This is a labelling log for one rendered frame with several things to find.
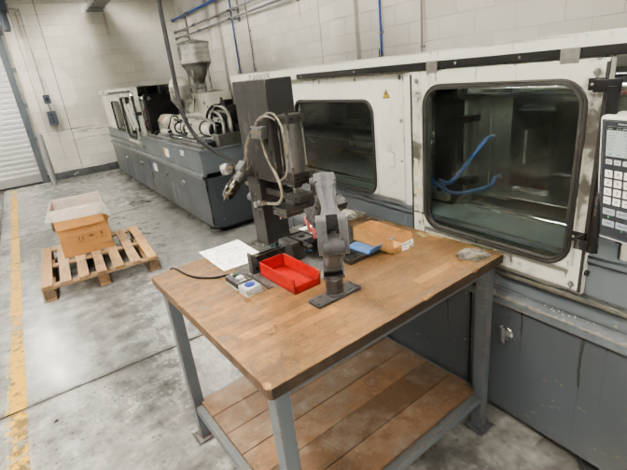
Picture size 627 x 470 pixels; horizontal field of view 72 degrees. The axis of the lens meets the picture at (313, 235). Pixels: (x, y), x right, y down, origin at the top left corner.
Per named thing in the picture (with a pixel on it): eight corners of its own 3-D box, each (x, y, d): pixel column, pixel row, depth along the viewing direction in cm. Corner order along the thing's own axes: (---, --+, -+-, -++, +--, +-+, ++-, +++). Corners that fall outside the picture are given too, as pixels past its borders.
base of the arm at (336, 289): (304, 283, 149) (317, 289, 144) (347, 263, 160) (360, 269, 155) (307, 302, 152) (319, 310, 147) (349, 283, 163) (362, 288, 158)
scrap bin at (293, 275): (295, 295, 158) (293, 281, 156) (260, 275, 177) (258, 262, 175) (320, 283, 164) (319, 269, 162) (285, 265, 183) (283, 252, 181)
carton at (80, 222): (58, 242, 481) (43, 200, 463) (115, 229, 507) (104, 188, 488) (58, 262, 425) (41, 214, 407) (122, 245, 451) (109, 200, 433)
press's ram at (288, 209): (288, 225, 177) (279, 154, 167) (257, 214, 197) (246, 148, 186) (322, 214, 187) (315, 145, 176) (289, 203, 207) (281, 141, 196)
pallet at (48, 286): (45, 260, 475) (41, 248, 470) (139, 236, 520) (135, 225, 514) (46, 302, 377) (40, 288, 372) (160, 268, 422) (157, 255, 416)
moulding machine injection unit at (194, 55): (150, 134, 668) (130, 47, 622) (202, 126, 709) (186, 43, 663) (210, 148, 466) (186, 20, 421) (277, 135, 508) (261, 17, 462)
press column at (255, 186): (268, 245, 206) (243, 80, 179) (256, 240, 215) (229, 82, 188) (292, 237, 213) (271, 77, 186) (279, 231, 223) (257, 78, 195)
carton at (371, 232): (393, 256, 182) (393, 240, 179) (353, 242, 201) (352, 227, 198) (413, 247, 188) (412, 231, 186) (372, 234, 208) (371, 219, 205)
